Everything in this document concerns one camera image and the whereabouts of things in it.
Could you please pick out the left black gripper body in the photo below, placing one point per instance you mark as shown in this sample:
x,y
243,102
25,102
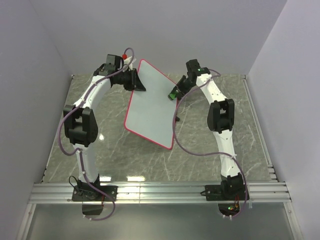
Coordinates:
x,y
125,80

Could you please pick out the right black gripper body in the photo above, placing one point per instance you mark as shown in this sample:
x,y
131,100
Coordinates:
x,y
187,85

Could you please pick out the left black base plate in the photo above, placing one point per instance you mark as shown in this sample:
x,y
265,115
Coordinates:
x,y
91,195

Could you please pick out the green whiteboard eraser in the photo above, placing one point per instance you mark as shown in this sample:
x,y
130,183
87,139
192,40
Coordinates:
x,y
172,96

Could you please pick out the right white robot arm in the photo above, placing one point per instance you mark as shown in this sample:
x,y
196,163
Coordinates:
x,y
220,120

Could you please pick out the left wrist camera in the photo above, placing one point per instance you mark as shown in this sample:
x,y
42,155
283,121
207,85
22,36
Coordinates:
x,y
128,62

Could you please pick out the pink framed whiteboard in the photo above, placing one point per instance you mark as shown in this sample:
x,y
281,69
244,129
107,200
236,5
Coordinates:
x,y
150,113

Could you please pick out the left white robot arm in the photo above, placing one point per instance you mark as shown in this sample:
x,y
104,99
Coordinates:
x,y
79,122

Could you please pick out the aluminium front rail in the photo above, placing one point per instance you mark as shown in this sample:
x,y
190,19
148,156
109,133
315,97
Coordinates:
x,y
140,192

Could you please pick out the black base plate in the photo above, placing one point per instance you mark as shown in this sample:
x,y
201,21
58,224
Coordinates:
x,y
217,192
91,195

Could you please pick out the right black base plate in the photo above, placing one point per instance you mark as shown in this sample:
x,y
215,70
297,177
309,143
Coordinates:
x,y
217,192

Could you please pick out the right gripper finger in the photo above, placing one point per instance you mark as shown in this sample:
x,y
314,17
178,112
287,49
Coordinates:
x,y
180,87
180,93

